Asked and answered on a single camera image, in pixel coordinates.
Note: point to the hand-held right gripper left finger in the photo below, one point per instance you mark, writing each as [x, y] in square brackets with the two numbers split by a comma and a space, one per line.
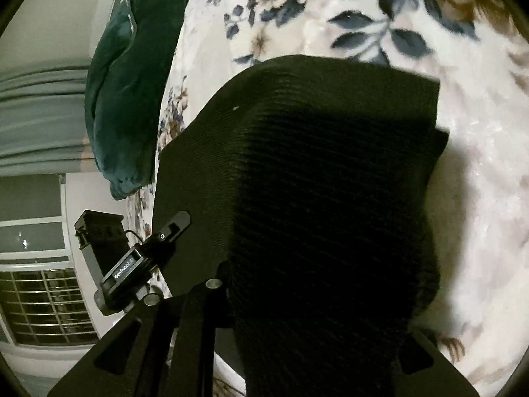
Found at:
[194, 318]

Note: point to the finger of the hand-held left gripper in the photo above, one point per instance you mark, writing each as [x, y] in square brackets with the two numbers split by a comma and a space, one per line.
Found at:
[171, 229]

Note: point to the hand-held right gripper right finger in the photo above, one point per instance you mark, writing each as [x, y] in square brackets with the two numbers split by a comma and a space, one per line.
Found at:
[434, 372]

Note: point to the black striped sweater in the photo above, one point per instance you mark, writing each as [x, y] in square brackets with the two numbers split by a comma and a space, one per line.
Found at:
[310, 173]

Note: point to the window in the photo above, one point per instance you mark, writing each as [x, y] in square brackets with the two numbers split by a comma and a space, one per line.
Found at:
[37, 248]

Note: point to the dark green blanket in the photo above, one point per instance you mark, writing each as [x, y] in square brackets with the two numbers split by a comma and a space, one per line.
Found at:
[124, 91]

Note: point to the grey-green curtain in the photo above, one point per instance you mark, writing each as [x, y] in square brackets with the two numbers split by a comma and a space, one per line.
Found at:
[41, 124]

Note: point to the floral bed sheet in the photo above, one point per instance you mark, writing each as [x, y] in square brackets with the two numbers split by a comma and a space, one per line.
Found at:
[475, 173]

